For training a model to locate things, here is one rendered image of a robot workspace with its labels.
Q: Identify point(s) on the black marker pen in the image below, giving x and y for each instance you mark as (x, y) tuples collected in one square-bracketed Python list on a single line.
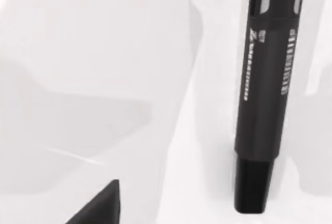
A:
[(267, 91)]

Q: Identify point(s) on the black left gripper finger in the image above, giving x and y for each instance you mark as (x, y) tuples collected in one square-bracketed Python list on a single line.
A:
[(103, 206)]

